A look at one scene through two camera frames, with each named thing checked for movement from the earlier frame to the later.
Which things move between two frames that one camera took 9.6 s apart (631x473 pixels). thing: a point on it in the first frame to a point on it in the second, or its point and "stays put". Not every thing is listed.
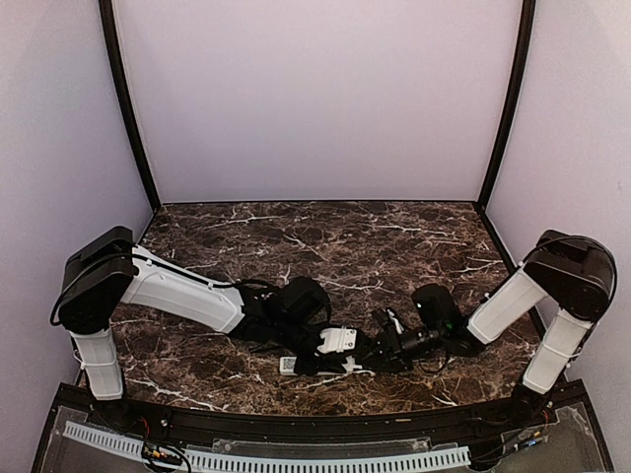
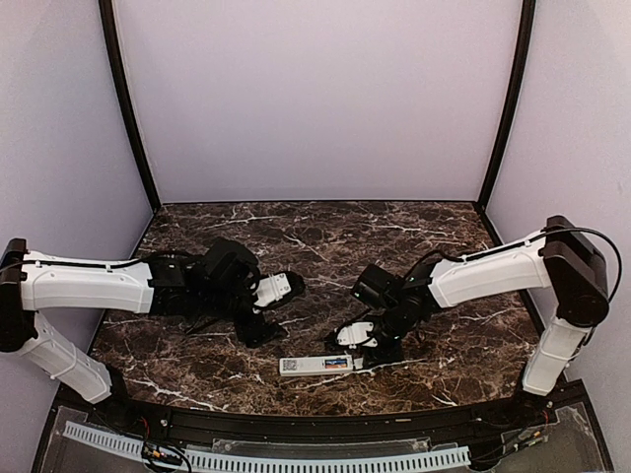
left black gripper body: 290,335 to 219,304
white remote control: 288,367 stays put
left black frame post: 114,40 stays put
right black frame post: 527,28 stays put
